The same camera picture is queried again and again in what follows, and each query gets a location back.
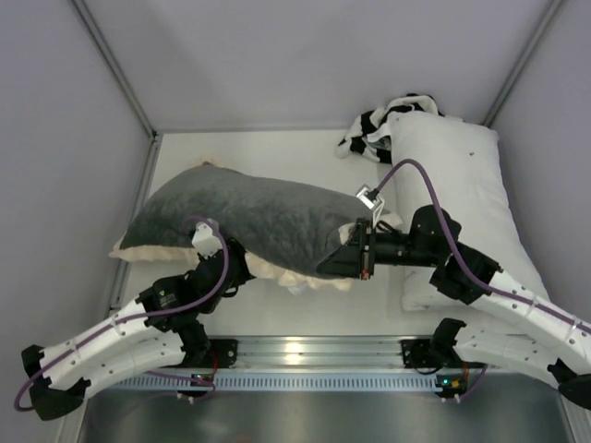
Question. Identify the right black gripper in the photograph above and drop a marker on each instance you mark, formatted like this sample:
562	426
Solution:
364	249

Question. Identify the aluminium frame post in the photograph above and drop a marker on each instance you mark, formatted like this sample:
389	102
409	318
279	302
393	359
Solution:
535	37
97	38

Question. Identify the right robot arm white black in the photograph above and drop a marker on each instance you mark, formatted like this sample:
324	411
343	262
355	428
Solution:
552	346

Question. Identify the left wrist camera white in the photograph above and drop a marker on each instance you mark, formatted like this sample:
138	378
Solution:
204	240

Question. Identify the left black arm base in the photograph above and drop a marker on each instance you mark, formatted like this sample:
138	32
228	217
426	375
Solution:
220	353

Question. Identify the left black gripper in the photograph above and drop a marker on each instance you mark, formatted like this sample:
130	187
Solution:
235	260

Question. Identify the black white striped cloth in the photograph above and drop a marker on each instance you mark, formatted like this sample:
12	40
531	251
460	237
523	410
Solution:
367	136

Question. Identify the slotted grey cable duct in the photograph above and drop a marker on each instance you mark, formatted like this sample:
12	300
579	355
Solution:
404	382

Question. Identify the right aluminium frame post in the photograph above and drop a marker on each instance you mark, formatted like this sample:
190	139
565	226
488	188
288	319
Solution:
535	37

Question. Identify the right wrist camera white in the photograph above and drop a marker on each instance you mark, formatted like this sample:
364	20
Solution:
372	199

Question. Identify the bare white pillow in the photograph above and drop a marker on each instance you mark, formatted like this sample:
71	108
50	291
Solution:
463	164

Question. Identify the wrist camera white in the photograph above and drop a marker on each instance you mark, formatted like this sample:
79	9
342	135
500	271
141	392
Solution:
204	240
372	199

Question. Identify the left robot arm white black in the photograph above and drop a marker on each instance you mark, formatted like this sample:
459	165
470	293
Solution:
159	328

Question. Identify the aluminium mounting rail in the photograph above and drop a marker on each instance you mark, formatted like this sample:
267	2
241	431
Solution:
287	353

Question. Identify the left aluminium frame post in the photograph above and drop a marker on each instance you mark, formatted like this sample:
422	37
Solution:
97	38

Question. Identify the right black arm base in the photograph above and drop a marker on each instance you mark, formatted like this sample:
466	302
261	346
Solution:
426	355

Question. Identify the grey cream ruffled pillowcase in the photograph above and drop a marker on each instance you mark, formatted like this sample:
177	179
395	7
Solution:
287	228

